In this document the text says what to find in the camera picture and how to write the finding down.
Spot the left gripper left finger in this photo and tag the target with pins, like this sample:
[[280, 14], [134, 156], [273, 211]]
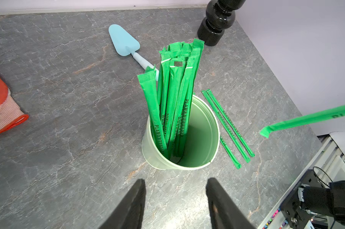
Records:
[[130, 211]]

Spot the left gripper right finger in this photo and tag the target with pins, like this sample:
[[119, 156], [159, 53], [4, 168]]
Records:
[[224, 213]]

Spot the light green metal cup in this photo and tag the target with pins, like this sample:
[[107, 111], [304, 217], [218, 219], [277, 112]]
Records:
[[202, 142]]

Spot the green straw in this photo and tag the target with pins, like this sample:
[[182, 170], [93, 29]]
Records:
[[230, 123], [304, 120], [225, 125], [230, 154]]

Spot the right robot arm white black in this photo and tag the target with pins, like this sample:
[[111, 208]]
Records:
[[309, 198]]

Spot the bundle of green wrapped straws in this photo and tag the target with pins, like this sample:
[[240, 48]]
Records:
[[168, 93]]

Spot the red work glove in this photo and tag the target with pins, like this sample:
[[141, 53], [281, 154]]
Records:
[[10, 113]]

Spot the light blue garden trowel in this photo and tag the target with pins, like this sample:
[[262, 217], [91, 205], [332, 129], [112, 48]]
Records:
[[126, 45]]

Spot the green plant in black pot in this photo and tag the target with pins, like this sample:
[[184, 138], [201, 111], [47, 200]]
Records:
[[219, 16]]

